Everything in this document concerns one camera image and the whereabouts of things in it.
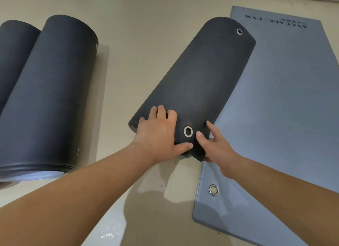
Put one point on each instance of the person's left hand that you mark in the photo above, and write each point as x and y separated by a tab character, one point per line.
156	137

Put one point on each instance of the person's right hand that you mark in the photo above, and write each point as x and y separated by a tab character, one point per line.
219	153

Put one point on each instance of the blue-grey yoga mat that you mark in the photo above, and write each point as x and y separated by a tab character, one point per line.
286	108
16	55
47	94
201	76

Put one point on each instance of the person's right forearm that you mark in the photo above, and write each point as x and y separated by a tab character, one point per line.
286	200

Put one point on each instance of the person's left forearm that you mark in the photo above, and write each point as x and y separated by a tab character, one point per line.
66	200

